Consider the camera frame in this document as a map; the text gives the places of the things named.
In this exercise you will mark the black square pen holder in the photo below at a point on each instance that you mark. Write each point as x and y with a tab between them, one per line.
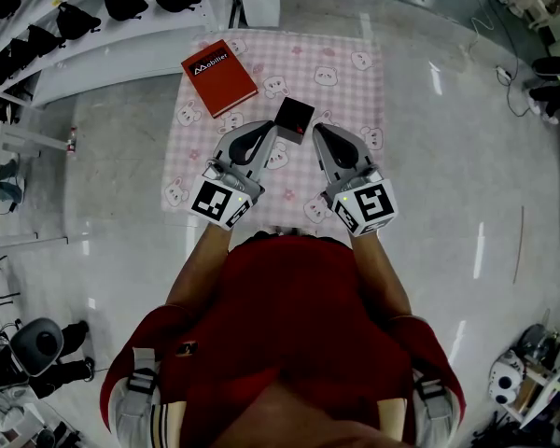
293	112

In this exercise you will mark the white power strip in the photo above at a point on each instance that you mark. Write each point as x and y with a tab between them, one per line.
504	74

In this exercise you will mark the white round-eyed toy head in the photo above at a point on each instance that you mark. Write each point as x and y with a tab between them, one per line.
504	376

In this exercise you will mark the white shelf rack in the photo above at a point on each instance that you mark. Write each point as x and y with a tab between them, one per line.
121	59

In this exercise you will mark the person's left forearm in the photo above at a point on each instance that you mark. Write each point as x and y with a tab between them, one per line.
200	269

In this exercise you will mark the red hardcover book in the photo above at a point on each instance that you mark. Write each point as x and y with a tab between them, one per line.
219	79

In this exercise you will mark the person's red shirt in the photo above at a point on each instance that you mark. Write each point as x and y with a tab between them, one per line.
284	311

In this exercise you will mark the dark blue bag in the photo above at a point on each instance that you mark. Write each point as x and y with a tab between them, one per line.
11	185

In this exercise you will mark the small bottle with red label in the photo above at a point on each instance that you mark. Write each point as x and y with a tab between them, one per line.
71	140

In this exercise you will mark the grey round chair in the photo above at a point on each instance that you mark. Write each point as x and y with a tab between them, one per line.
39	345

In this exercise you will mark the row of black bags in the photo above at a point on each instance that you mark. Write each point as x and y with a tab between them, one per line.
121	3

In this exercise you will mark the person's right forearm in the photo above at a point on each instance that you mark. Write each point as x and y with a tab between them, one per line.
382	278

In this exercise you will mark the white storage shelf unit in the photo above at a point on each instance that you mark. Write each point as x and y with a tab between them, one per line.
548	399

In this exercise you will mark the pink checkered tablecloth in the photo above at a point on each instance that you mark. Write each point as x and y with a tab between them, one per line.
308	63

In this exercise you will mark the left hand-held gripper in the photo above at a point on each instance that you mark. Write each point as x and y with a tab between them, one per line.
214	201

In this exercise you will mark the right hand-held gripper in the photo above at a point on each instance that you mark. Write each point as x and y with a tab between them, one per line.
368	205

